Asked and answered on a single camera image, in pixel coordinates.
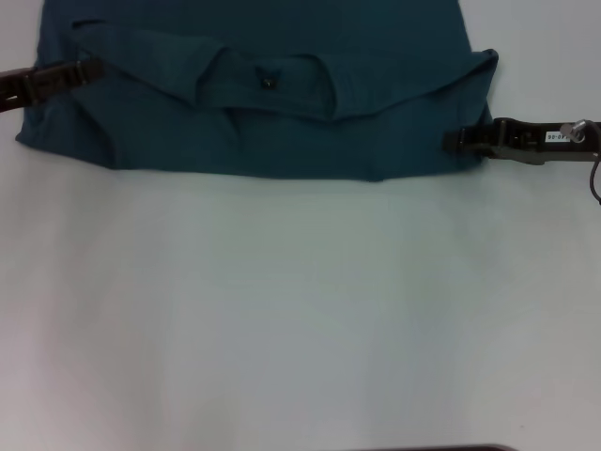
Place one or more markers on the dark robot torso part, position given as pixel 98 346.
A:
pixel 465 448

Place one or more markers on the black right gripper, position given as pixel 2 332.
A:
pixel 540 141

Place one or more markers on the teal t-shirt with beige print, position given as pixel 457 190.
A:
pixel 263 141

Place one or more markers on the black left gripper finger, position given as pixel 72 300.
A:
pixel 51 80

